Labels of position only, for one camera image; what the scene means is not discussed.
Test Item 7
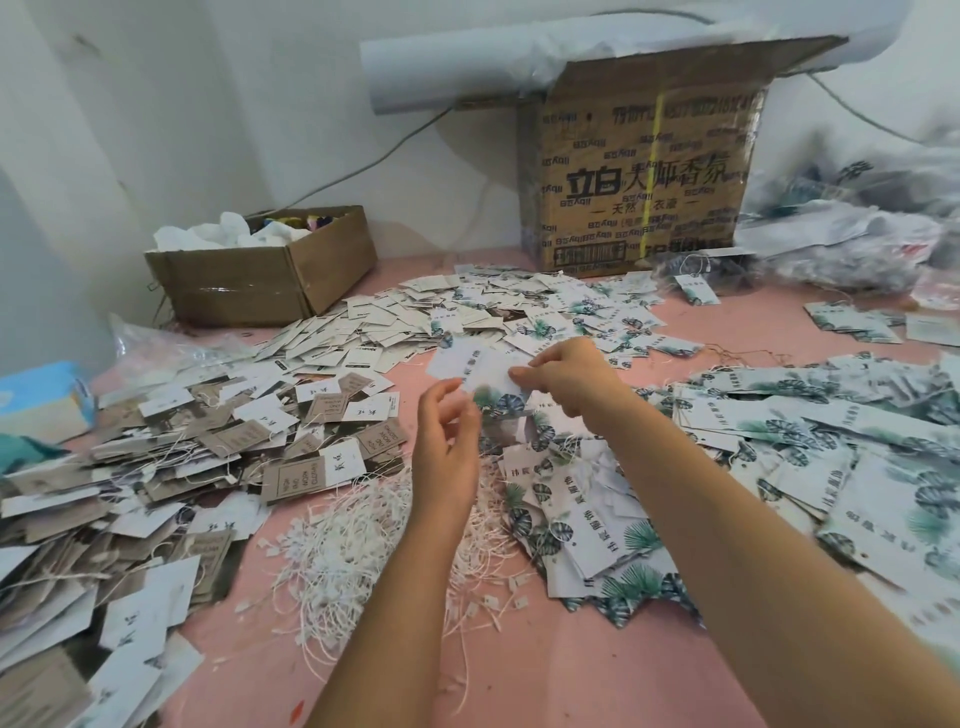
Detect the person's left hand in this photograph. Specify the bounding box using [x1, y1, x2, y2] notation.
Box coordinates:
[408, 376, 486, 522]

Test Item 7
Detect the person's right hand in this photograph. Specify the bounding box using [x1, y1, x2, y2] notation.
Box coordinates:
[508, 334, 642, 440]

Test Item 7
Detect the single white leaf print tag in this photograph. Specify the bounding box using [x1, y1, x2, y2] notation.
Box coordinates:
[426, 336, 530, 402]

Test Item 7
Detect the heap of small tags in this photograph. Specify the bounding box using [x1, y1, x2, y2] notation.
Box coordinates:
[247, 262, 707, 380]

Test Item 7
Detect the pile of white strings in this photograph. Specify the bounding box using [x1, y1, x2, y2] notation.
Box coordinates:
[252, 468, 530, 680]

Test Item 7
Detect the pile of green leaf tags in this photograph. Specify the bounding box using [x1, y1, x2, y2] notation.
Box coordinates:
[492, 345, 960, 669]

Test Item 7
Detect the pile of brown white tags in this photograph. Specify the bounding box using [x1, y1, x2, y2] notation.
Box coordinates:
[0, 337, 416, 728]

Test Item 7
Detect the person's right forearm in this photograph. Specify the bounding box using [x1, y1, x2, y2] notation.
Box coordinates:
[589, 393, 960, 728]

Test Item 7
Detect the person's left forearm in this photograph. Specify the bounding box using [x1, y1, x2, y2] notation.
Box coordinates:
[307, 502, 485, 728]

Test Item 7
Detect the large printed cardboard box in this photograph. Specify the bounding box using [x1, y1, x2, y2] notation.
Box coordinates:
[517, 36, 848, 278]

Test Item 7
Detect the small open cardboard box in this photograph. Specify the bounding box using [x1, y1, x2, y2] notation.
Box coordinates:
[144, 205, 380, 330]

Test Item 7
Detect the clear plastic bag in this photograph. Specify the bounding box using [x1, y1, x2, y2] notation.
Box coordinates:
[108, 312, 227, 377]

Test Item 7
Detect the white crumpled material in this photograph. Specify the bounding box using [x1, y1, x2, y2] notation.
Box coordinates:
[151, 211, 314, 254]

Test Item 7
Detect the heap of clear plastic bags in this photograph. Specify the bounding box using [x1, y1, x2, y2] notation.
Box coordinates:
[732, 120, 960, 297]

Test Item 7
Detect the white roll in plastic wrap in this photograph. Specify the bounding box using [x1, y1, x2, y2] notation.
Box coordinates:
[360, 0, 915, 116]

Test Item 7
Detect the blue tissue pack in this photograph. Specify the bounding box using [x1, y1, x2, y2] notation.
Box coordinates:
[0, 360, 98, 449]

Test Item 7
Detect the teal packet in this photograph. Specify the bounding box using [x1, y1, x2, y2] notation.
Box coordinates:
[0, 433, 65, 476]

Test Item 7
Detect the black cable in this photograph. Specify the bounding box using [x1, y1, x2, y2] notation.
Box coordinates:
[244, 102, 455, 222]

